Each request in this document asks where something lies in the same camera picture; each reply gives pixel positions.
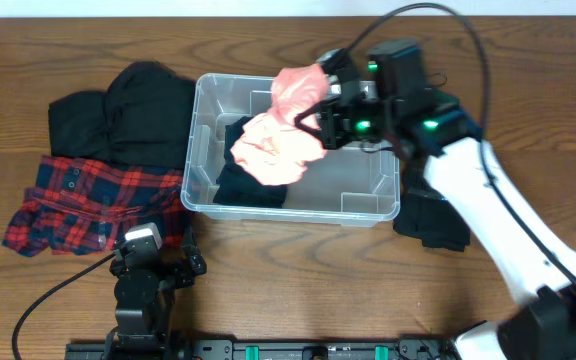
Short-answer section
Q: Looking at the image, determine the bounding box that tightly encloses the coral pink garment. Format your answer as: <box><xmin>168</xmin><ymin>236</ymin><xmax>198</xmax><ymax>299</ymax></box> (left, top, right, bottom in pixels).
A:
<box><xmin>231</xmin><ymin>64</ymin><xmax>329</xmax><ymax>186</ymax></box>

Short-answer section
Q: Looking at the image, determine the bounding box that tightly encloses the clear plastic storage bin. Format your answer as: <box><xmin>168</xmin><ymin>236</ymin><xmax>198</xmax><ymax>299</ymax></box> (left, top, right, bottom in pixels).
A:
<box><xmin>180</xmin><ymin>73</ymin><xmax>400</xmax><ymax>227</ymax></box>

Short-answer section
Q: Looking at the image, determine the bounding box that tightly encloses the dark navy garment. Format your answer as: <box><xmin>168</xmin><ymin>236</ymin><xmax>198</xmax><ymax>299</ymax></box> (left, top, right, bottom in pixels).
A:
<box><xmin>213</xmin><ymin>117</ymin><xmax>288</xmax><ymax>208</ymax></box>

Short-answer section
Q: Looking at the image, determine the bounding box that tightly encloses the black folded hoodie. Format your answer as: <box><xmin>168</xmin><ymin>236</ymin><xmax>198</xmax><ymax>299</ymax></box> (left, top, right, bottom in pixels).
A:
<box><xmin>48</xmin><ymin>61</ymin><xmax>196</xmax><ymax>170</ymax></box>

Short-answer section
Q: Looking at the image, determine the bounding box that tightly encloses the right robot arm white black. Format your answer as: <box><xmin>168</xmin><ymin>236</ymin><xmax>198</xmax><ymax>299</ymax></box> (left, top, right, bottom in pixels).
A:
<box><xmin>309</xmin><ymin>42</ymin><xmax>576</xmax><ymax>359</ymax></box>

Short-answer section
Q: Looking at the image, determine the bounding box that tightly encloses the red plaid flannel shirt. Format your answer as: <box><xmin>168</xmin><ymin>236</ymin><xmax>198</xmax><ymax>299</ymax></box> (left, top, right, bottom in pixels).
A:
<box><xmin>2</xmin><ymin>156</ymin><xmax>193</xmax><ymax>257</ymax></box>

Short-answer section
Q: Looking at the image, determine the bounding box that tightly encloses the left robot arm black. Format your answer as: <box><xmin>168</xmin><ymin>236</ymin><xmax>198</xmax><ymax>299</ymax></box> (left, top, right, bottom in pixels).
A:
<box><xmin>110</xmin><ymin>223</ymin><xmax>207</xmax><ymax>357</ymax></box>

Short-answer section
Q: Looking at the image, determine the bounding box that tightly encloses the black mounting rail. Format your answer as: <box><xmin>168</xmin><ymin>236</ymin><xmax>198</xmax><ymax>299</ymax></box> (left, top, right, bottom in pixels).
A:
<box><xmin>64</xmin><ymin>339</ymin><xmax>460</xmax><ymax>360</ymax></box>

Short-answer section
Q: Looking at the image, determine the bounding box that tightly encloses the black garment with tape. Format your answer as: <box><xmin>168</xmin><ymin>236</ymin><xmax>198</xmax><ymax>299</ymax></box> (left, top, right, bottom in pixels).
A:
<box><xmin>393</xmin><ymin>160</ymin><xmax>471</xmax><ymax>252</ymax></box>

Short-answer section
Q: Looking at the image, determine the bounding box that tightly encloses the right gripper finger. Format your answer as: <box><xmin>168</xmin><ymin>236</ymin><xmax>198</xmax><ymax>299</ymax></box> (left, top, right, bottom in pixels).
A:
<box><xmin>293</xmin><ymin>102</ymin><xmax>325</xmax><ymax>139</ymax></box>
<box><xmin>317</xmin><ymin>49</ymin><xmax>359</xmax><ymax>83</ymax></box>

